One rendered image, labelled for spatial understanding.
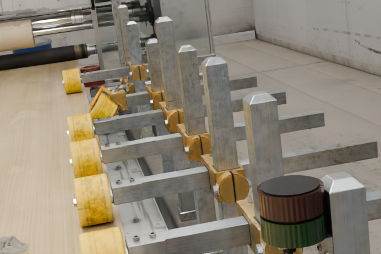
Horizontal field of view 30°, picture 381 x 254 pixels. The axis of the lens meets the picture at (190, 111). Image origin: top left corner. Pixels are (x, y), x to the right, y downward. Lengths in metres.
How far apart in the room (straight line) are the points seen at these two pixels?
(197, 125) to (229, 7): 8.43
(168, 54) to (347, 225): 1.00
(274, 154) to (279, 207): 0.27
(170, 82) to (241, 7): 8.25
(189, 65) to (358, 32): 5.60
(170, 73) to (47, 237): 0.57
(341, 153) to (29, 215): 0.56
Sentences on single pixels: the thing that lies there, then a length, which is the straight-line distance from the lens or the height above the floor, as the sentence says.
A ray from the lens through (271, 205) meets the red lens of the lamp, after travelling 0.63.
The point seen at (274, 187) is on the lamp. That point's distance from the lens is 0.65.
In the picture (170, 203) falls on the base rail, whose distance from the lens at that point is 1.82.
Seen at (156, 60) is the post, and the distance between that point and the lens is 1.85.
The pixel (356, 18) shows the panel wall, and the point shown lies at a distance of 6.91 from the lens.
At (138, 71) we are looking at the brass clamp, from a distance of 2.33.
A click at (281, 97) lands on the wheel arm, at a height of 0.95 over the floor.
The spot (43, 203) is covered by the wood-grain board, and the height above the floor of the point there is 0.90.
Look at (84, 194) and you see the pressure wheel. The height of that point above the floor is 0.96.
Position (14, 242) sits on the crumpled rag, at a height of 0.91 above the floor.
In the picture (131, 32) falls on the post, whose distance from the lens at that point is 2.34.
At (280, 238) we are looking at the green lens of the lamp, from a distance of 0.64.
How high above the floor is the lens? 1.32
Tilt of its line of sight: 13 degrees down
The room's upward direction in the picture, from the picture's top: 7 degrees counter-clockwise
